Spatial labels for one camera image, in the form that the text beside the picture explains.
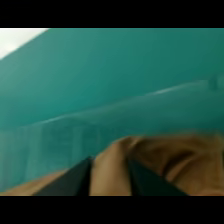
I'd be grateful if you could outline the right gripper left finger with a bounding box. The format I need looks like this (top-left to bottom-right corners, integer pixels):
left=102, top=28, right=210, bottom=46
left=34, top=156, right=94, bottom=197

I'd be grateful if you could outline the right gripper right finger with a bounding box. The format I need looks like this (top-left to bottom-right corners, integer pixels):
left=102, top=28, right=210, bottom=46
left=126, top=157, right=190, bottom=197

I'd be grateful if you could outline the brown garment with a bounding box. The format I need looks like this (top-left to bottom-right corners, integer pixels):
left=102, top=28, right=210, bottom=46
left=0, top=132, right=224, bottom=197

